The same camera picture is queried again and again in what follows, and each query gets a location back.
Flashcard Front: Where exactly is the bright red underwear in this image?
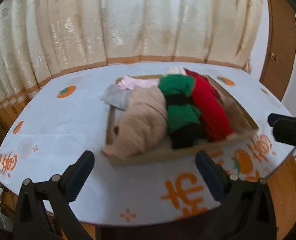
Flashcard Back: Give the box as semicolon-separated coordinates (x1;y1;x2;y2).
191;78;233;141

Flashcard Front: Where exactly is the beige knitted underwear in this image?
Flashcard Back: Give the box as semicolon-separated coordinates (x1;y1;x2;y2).
101;86;167;160

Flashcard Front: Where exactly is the tan underwear in tray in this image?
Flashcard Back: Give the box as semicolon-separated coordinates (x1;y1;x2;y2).
219;95;252;134

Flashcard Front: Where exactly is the dark red underwear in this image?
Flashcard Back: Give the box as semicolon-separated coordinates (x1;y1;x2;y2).
184;68;221;99

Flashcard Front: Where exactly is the green black underwear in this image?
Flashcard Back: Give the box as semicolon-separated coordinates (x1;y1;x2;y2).
158;74;201;150

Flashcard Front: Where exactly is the white grey underwear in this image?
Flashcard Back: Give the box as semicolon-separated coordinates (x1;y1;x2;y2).
100;85;132;111

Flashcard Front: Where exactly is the pink white lace underwear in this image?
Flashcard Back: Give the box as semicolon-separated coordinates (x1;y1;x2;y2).
117;66;187;91

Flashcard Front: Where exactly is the brown wooden door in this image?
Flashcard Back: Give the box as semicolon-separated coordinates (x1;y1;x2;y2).
259;0;296;100

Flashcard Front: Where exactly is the white tablecloth orange print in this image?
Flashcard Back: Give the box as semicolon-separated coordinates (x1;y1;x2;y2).
0;62;293;226

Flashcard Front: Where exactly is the shallow cardboard tray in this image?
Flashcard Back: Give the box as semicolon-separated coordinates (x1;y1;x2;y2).
103;74;258;165

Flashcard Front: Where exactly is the cream patterned curtain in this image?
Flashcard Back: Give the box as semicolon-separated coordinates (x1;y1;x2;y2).
0;0;263;141

